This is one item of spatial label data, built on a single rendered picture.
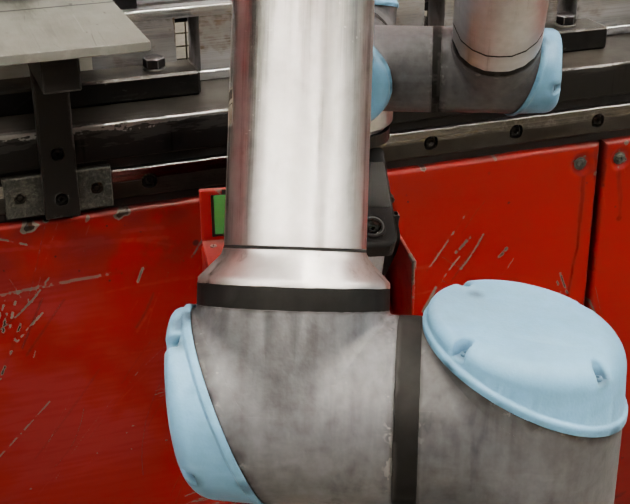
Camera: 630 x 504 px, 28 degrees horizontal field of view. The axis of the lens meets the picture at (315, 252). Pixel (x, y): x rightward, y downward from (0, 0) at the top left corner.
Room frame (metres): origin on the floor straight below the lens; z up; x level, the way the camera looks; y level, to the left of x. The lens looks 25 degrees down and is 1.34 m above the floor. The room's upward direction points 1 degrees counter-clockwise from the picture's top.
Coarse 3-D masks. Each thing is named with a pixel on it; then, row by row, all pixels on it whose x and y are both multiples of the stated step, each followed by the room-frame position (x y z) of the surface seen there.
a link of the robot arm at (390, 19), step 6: (378, 0) 1.13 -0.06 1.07; (384, 0) 1.14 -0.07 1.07; (390, 0) 1.15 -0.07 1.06; (396, 0) 1.16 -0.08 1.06; (378, 6) 1.14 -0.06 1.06; (384, 6) 1.14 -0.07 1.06; (390, 6) 1.15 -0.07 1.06; (396, 6) 1.15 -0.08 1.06; (378, 12) 1.13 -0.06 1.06; (384, 12) 1.14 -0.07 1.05; (390, 12) 1.15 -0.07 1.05; (396, 12) 1.17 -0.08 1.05; (384, 18) 1.13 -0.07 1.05; (390, 18) 1.15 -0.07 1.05; (390, 24) 1.13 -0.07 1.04
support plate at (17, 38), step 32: (0, 0) 1.43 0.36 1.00; (32, 0) 1.43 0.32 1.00; (64, 0) 1.42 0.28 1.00; (96, 0) 1.42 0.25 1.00; (0, 32) 1.29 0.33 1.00; (32, 32) 1.28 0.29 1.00; (64, 32) 1.28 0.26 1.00; (96, 32) 1.28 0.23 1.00; (128, 32) 1.28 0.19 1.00; (0, 64) 1.19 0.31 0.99
